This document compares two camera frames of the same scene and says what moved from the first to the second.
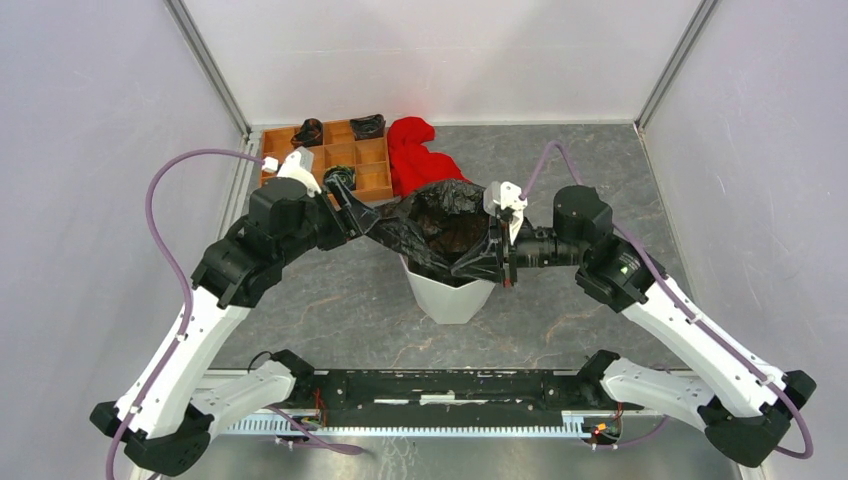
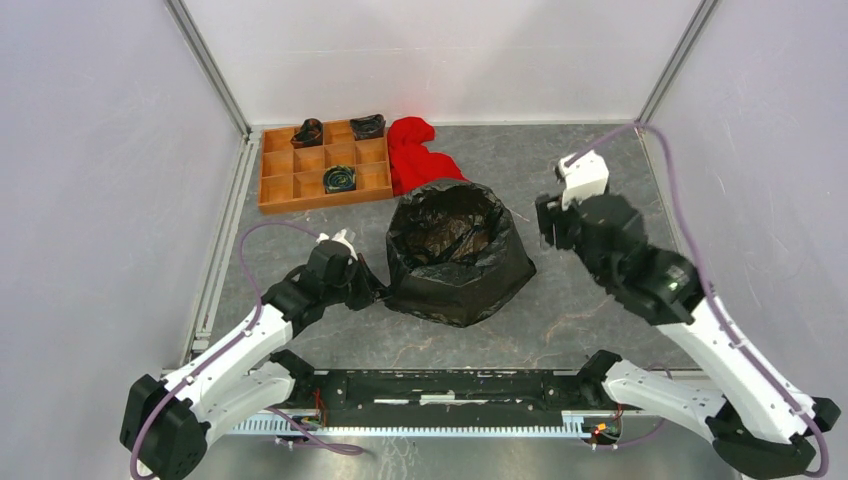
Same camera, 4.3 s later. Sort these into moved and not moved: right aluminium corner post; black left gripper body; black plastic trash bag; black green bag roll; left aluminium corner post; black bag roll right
Moved: black plastic trash bag; black left gripper body
Not moved: left aluminium corner post; black green bag roll; black bag roll right; right aluminium corner post
